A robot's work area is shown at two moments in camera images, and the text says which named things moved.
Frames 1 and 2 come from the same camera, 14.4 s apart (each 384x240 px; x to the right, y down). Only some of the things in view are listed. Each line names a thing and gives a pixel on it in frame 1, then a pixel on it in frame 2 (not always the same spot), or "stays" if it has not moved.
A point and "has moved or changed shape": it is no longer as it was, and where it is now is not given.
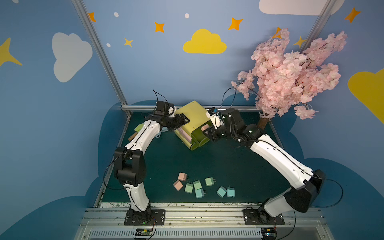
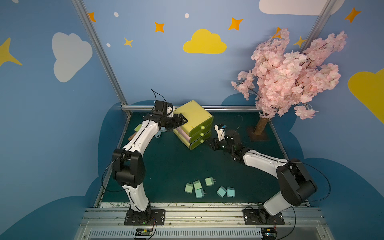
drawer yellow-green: [198, 134] has moved or changed shape
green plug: [189, 187] stays
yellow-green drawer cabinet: [191, 133] stays
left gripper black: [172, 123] stays
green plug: [210, 181] stays
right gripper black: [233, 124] → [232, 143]
